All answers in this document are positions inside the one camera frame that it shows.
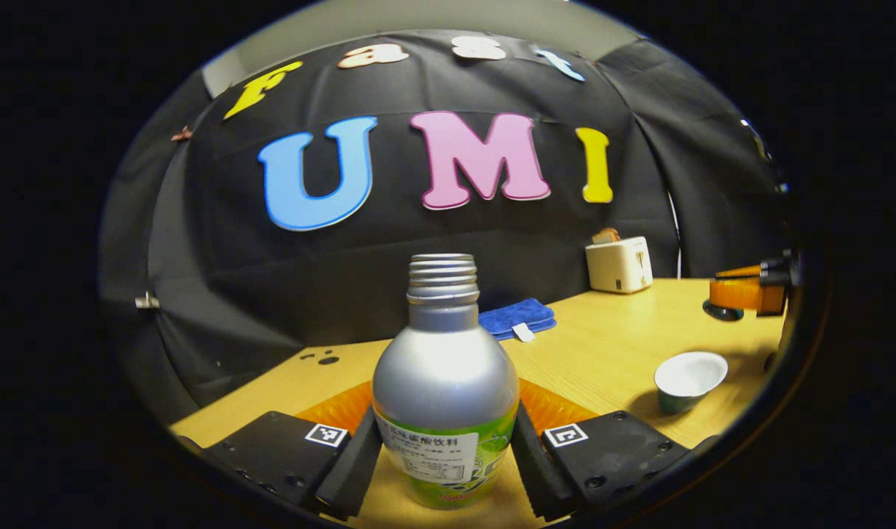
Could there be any teal teacup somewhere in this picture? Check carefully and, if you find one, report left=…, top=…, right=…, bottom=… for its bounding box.
left=654, top=351, right=729, bottom=414

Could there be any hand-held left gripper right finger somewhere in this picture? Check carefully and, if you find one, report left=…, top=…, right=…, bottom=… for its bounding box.
left=511, top=378, right=722, bottom=522

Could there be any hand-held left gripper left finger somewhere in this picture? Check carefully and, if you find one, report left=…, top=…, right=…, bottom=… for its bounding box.
left=176, top=381, right=384, bottom=522

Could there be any blue folded towel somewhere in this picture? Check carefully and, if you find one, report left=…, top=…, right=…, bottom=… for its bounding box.
left=479, top=298, right=557, bottom=343

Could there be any white toaster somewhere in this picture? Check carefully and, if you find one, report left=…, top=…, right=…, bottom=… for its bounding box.
left=585, top=236, right=653, bottom=295

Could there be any teal teacup lid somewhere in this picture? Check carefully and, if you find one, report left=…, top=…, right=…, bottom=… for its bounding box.
left=703, top=298, right=745, bottom=323

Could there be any silver green water bottle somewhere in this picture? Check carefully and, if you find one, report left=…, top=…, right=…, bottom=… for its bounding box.
left=371, top=253, right=521, bottom=511

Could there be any black backdrop cloth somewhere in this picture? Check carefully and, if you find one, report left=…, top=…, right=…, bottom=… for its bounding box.
left=98, top=29, right=790, bottom=427

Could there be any white wall cable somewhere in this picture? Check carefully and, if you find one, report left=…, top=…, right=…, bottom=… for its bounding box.
left=667, top=191, right=684, bottom=281

